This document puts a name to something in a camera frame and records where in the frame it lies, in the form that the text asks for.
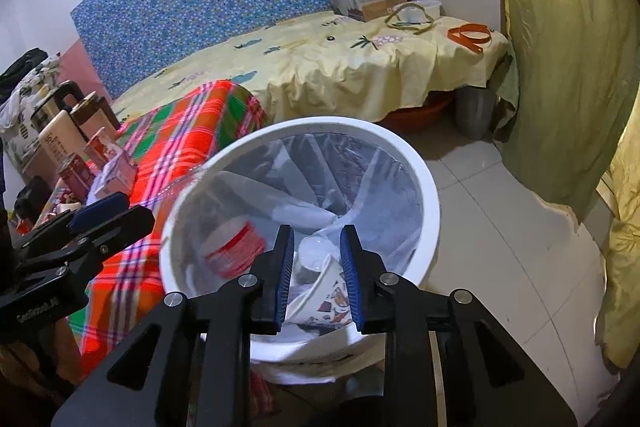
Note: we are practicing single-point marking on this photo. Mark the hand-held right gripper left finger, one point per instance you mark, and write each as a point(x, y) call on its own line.
point(286, 277)

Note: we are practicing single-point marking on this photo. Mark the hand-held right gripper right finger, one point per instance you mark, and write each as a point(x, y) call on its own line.
point(350, 279)

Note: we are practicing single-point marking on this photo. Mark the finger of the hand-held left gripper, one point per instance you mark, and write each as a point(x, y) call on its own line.
point(100, 208)
point(120, 224)

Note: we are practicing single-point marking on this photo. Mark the printed paper cup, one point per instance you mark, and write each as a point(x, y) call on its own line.
point(325, 292)

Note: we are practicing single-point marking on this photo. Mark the pale drink carton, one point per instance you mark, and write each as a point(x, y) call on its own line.
point(114, 179)

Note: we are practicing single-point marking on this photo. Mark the clear plastic bin liner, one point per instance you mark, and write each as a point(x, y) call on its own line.
point(380, 187)

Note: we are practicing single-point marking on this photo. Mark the white round trash bin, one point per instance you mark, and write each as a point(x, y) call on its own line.
point(425, 187)

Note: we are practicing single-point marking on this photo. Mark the red and white carton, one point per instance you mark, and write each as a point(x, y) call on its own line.
point(102, 147)

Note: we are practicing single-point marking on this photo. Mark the red and white paper cup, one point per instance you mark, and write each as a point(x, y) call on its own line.
point(230, 247)

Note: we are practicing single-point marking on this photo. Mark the black container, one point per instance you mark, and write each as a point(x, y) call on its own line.
point(32, 202)

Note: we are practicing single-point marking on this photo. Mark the beige lotion bottle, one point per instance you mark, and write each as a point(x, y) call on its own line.
point(60, 142)

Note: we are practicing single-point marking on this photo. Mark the tumbler with brown lid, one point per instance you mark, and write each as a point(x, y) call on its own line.
point(92, 117)

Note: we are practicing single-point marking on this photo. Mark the plaid tablecloth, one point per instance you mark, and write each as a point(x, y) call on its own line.
point(200, 122)

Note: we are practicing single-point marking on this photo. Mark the pineapple print cloth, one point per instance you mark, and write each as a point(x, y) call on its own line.
point(27, 92)

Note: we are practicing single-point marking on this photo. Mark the black bag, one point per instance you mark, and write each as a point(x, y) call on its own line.
point(22, 63)

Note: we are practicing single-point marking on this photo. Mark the red plastic basin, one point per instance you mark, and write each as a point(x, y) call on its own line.
point(420, 117)

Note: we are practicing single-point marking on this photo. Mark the grey bed leg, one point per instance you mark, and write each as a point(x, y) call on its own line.
point(472, 112)

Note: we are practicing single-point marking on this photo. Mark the yellow printed bed sheet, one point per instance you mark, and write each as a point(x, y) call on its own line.
point(325, 67)

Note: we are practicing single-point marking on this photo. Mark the yellow-green hanging cloth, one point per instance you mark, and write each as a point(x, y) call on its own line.
point(622, 232)

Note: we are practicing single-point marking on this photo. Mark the white bowl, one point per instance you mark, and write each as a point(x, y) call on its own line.
point(431, 7)

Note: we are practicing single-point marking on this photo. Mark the green curtain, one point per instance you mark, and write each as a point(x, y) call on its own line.
point(560, 57)

